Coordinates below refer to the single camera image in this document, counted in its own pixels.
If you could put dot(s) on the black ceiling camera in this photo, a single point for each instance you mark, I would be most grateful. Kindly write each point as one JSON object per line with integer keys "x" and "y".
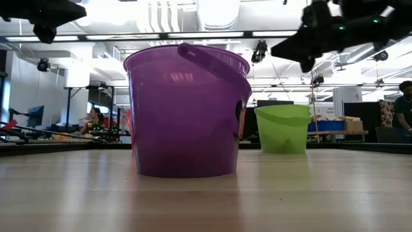
{"x": 43, "y": 65}

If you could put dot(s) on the pink plastic bucket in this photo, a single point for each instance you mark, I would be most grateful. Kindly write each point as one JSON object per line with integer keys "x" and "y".
{"x": 130, "y": 129}

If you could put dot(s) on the purple plastic bucket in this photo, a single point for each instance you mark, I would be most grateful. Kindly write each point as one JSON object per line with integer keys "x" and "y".
{"x": 186, "y": 129}

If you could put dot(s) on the white ceiling duct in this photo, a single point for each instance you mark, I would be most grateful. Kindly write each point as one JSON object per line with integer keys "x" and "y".
{"x": 219, "y": 13}

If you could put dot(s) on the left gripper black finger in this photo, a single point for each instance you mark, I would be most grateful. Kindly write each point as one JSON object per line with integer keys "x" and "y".
{"x": 69, "y": 8}
{"x": 69, "y": 18}

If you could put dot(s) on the black partition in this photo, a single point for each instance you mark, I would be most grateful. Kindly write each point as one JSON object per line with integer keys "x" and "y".
{"x": 370, "y": 119}

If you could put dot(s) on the dark computer monitor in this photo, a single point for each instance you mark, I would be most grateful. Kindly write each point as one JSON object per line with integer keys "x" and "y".
{"x": 35, "y": 116}

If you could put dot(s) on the wooden bench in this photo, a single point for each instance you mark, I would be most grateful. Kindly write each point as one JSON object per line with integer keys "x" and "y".
{"x": 338, "y": 132}

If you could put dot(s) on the brown cardboard box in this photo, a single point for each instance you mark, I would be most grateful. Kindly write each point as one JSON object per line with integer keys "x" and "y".
{"x": 353, "y": 125}

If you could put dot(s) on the green plastic bucket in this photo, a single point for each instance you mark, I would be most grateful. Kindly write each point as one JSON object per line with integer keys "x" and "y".
{"x": 283, "y": 135}

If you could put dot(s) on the black chair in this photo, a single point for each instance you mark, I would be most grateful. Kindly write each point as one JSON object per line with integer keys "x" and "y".
{"x": 386, "y": 135}

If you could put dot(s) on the black ceiling spotlight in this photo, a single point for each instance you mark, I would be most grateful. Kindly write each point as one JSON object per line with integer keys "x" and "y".
{"x": 259, "y": 51}
{"x": 381, "y": 55}
{"x": 318, "y": 80}

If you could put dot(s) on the white pillar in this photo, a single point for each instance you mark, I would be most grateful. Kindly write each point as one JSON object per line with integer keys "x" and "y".
{"x": 346, "y": 96}

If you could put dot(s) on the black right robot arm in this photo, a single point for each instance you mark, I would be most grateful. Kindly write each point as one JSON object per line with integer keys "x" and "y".
{"x": 399, "y": 22}

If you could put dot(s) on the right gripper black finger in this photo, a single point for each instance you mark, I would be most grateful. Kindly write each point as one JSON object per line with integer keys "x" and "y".
{"x": 296, "y": 43}
{"x": 293, "y": 54}

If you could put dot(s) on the blue plastic bin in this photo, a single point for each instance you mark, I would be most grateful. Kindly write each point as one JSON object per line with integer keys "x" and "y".
{"x": 326, "y": 125}

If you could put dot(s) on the colourful objects pile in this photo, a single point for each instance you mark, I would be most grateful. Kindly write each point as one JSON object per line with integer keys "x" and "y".
{"x": 61, "y": 137}

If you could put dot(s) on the patterned cloth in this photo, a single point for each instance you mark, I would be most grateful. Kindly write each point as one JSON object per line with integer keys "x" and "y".
{"x": 387, "y": 112}

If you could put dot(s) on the black table frame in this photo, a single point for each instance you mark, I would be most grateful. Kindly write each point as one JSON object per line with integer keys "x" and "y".
{"x": 68, "y": 106}

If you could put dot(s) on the red flat piece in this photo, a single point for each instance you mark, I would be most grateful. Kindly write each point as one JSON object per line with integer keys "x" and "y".
{"x": 9, "y": 125}

